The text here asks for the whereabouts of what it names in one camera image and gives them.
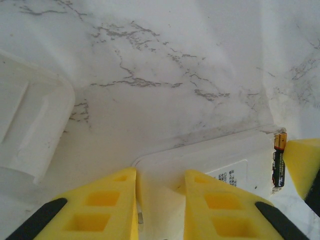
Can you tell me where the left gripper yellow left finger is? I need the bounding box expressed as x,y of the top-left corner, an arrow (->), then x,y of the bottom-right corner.
0,167 -> 140,240

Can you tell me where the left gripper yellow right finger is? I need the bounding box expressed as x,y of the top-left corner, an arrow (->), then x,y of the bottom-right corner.
183,169 -> 320,240

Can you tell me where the black and orange battery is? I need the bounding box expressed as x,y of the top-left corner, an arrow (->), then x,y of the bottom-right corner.
271,132 -> 288,189

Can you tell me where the white remote control with label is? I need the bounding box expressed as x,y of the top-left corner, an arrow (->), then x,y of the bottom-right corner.
134,126 -> 288,240

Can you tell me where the white remote control with display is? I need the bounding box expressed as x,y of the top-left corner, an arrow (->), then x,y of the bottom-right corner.
0,48 -> 76,186

